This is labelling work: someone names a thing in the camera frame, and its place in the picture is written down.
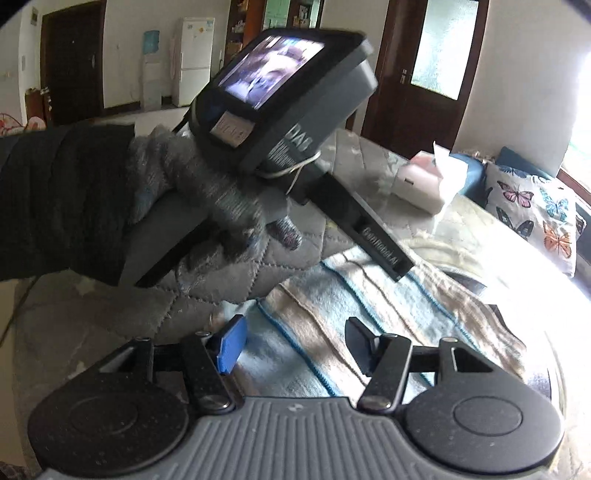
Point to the white water dispenser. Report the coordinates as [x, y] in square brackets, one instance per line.
[151, 69]

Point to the blue sofa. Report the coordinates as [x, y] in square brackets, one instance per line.
[471, 175]

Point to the dark wooden display cabinet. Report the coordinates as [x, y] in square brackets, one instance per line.
[251, 18]

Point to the white refrigerator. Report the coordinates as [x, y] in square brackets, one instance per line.
[194, 60]

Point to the person's left forearm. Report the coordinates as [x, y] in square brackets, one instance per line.
[60, 203]

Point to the white flat box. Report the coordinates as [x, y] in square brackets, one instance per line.
[420, 189]

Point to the dark wooden door frosted glass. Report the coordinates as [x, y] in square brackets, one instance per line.
[429, 92]

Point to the striped blue beige sweater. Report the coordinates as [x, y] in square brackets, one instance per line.
[300, 314]

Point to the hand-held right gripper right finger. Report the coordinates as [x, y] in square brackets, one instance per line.
[360, 344]

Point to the person's left hand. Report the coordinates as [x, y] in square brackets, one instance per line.
[184, 170]

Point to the butterfly print pillow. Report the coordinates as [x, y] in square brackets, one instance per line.
[531, 203]

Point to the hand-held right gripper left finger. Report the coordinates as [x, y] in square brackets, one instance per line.
[233, 341]

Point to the dark solid wooden door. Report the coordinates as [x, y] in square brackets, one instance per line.
[74, 60]

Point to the green framed window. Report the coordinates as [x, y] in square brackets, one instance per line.
[582, 152]

